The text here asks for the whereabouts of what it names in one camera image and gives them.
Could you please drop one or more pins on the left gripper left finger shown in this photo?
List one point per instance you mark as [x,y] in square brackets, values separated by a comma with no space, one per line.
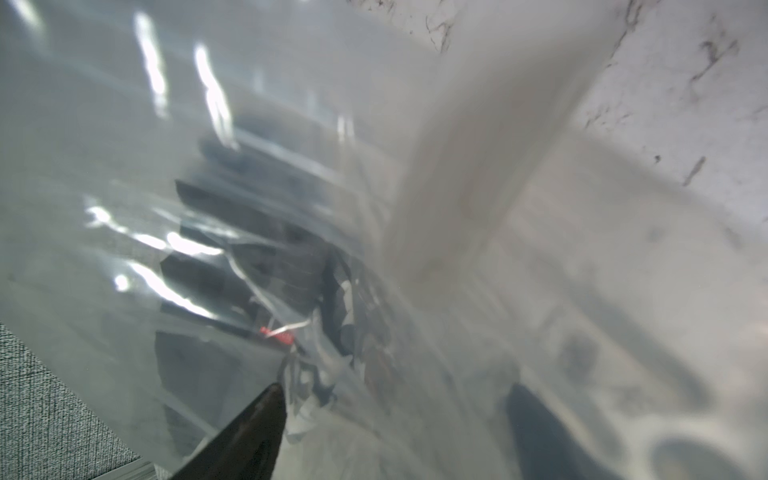
[248,448]

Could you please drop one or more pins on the black white plaid shirt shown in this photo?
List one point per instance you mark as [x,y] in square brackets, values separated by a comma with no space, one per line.
[350,359]

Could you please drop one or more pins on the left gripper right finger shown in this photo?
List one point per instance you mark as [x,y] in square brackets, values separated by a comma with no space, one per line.
[544,447]

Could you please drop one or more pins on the clear plastic vacuum bag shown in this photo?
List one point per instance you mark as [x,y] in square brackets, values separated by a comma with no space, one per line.
[514,248]

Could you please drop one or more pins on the white vacuum bag valve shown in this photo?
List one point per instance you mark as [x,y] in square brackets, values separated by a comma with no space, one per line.
[696,448]

